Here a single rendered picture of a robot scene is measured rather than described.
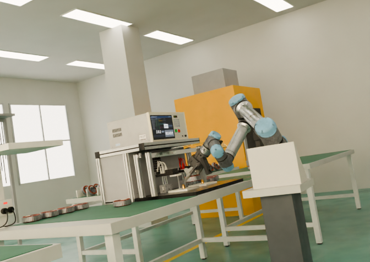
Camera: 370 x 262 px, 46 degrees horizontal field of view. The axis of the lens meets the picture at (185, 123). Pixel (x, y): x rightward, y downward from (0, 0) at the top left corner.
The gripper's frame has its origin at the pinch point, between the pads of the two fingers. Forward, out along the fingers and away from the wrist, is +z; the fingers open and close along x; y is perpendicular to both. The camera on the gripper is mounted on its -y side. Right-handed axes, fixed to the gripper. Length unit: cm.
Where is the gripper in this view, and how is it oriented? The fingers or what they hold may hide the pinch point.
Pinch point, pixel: (191, 178)
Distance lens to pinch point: 283.4
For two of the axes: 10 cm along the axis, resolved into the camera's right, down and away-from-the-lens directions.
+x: -5.4, 0.2, -8.4
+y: -6.8, -5.9, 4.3
